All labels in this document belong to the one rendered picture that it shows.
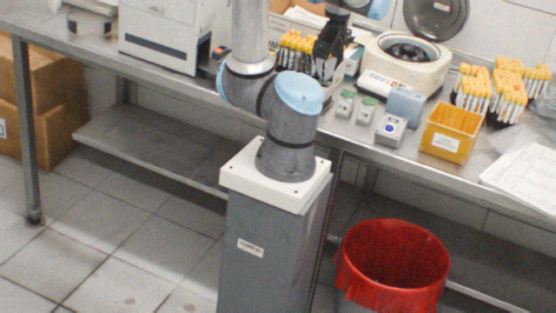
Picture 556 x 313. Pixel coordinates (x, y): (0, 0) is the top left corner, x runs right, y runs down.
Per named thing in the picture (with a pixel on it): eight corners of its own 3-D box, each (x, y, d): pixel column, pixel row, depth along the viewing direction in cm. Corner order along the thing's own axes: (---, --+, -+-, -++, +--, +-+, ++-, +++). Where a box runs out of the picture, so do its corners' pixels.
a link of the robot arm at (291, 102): (297, 149, 164) (307, 96, 157) (251, 126, 170) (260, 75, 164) (326, 133, 173) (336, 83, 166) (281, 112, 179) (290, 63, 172)
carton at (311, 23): (251, 49, 236) (256, 5, 228) (287, 21, 258) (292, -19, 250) (320, 70, 229) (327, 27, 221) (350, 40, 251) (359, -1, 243)
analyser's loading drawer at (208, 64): (187, 68, 216) (188, 52, 213) (197, 59, 221) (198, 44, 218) (247, 88, 210) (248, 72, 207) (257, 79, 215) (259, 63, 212)
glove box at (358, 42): (321, 70, 229) (326, 43, 224) (347, 44, 248) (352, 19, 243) (357, 82, 226) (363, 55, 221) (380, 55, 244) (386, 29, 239)
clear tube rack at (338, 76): (271, 72, 224) (274, 51, 220) (284, 60, 232) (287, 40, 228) (332, 91, 219) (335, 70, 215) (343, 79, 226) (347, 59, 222)
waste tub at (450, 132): (417, 151, 197) (426, 120, 191) (429, 129, 207) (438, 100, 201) (464, 168, 193) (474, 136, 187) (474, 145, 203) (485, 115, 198)
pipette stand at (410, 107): (380, 122, 207) (387, 91, 202) (389, 112, 213) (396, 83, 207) (412, 134, 204) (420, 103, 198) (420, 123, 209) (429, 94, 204)
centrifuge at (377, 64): (343, 85, 223) (350, 49, 216) (386, 56, 244) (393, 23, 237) (413, 115, 213) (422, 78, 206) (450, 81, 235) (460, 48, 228)
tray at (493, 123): (518, 133, 212) (520, 126, 211) (487, 127, 213) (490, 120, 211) (510, 104, 227) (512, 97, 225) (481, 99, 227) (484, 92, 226)
